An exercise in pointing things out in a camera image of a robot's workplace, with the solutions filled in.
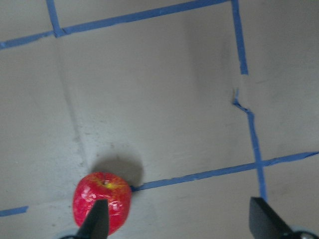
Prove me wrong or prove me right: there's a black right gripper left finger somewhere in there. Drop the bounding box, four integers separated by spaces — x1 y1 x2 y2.
74 199 109 239

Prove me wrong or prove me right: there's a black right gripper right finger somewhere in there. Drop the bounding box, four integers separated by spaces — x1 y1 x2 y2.
249 197 319 239

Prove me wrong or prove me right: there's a red apple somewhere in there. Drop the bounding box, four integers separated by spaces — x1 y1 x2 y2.
72 171 132 236

